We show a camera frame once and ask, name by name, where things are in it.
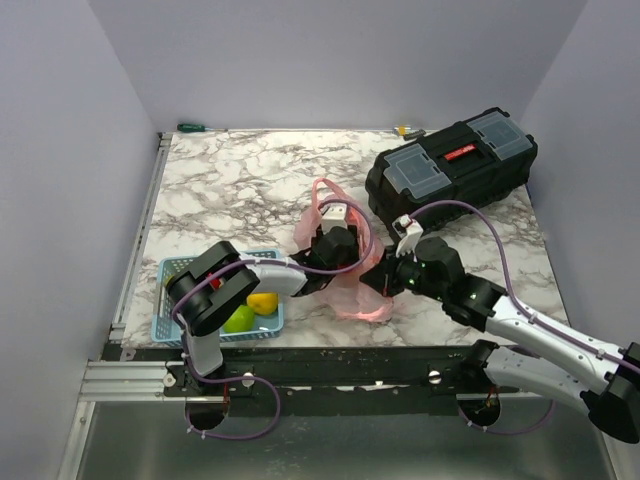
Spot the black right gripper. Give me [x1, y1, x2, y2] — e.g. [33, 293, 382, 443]
[359, 243, 446, 302]

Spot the pink plastic bag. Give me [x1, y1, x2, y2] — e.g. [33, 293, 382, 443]
[293, 178, 393, 323]

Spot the yellow fake mango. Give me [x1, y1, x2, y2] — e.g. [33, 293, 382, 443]
[246, 292, 279, 316]

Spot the green fake fruit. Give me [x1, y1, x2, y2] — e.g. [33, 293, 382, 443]
[223, 305, 255, 334]

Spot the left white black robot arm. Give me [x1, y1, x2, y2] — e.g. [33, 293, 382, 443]
[165, 226, 373, 395]

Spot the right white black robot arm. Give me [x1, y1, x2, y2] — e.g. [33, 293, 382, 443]
[360, 238, 639, 444]

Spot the yellow and black bit set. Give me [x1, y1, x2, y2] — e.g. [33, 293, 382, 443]
[393, 125, 426, 141]

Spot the black plastic toolbox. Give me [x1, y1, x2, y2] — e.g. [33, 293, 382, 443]
[365, 107, 538, 241]

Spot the light blue plastic basket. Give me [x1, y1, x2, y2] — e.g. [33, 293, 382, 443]
[151, 256, 284, 347]

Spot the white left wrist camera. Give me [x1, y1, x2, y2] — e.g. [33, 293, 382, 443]
[320, 202, 348, 234]

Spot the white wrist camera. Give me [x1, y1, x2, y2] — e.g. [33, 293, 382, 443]
[393, 215, 423, 258]
[320, 202, 348, 234]

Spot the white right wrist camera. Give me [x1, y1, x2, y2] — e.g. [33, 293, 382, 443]
[393, 215, 423, 258]

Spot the black mounting base plate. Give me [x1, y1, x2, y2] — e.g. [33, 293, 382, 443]
[86, 342, 498, 426]

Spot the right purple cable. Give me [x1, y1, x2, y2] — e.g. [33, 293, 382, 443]
[394, 199, 640, 435]

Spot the green handled screwdriver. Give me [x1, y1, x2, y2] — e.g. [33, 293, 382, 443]
[176, 123, 227, 134]

